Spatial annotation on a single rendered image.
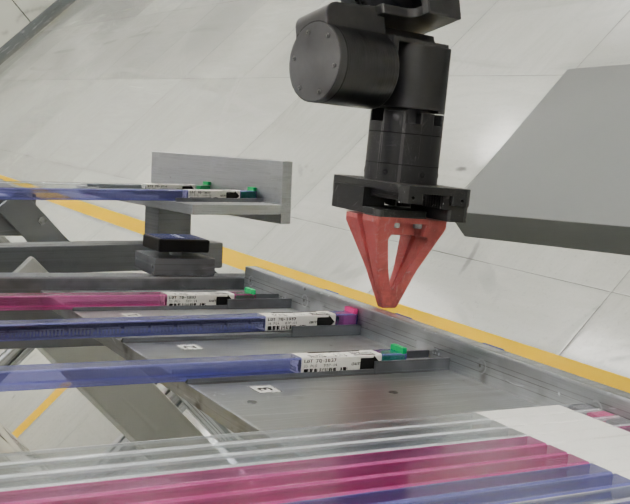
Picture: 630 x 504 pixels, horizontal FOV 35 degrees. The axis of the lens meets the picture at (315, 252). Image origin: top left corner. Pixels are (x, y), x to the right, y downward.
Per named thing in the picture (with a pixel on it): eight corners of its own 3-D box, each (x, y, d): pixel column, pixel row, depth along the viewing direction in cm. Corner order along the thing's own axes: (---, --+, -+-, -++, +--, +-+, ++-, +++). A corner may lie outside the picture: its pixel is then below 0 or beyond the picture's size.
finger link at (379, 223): (367, 313, 76) (379, 189, 75) (319, 296, 82) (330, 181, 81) (439, 313, 80) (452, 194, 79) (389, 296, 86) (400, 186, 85)
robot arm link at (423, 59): (468, 37, 77) (415, 38, 82) (404, 24, 73) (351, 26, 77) (458, 128, 78) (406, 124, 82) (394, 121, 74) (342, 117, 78)
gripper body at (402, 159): (400, 210, 73) (411, 107, 72) (328, 196, 82) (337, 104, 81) (471, 214, 76) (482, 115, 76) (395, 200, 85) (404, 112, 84)
